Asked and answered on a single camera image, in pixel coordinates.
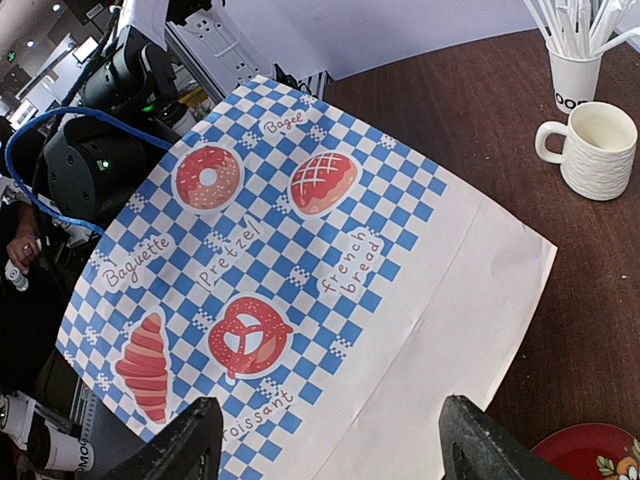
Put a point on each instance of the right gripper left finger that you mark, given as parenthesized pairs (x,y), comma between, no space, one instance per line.
(191,443)

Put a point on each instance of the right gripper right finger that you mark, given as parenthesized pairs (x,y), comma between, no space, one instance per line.
(474,446)

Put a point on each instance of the blue checkered paper bag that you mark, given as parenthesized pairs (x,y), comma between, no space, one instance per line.
(326,283)

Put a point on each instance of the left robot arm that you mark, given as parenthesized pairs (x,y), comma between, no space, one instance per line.
(96,163)

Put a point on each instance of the person hand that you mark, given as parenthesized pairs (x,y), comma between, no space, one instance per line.
(22,251)

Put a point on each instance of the red floral plate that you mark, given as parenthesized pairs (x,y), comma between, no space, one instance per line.
(592,451)

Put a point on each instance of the white ceramic mug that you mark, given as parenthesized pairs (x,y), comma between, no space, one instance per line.
(595,149)

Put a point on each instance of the white paper cup with straws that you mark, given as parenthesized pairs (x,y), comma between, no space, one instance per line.
(574,80)

